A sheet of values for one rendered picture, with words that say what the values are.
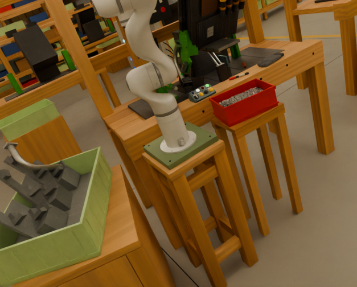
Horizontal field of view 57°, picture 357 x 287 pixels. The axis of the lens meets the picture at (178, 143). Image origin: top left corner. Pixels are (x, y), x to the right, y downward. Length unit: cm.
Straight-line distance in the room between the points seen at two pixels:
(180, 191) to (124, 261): 41
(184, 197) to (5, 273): 78
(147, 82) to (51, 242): 74
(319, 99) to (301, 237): 101
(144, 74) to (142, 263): 78
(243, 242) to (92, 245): 94
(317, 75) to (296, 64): 23
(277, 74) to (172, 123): 98
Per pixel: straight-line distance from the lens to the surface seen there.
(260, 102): 185
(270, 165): 230
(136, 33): 130
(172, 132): 155
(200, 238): 175
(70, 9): 1163
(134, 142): 188
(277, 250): 217
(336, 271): 205
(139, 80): 144
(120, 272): 141
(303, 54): 241
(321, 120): 269
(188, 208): 162
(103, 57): 247
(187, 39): 216
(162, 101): 149
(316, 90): 258
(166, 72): 144
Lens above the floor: 161
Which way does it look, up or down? 27 degrees down
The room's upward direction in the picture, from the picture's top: 21 degrees counter-clockwise
